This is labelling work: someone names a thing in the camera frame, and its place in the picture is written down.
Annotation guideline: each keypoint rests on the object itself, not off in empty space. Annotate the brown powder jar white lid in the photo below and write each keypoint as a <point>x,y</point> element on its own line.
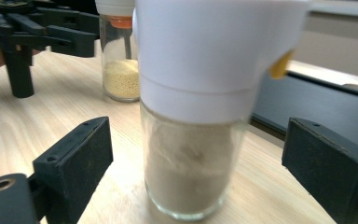
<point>211,56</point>

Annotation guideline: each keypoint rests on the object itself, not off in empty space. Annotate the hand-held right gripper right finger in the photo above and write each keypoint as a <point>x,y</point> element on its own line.
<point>326,168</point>

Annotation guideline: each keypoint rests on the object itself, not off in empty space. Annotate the yellow granule jar white lid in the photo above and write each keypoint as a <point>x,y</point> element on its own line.
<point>121,77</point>

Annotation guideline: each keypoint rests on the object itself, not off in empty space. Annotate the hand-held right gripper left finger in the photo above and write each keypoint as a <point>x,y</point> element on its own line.
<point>74,161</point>

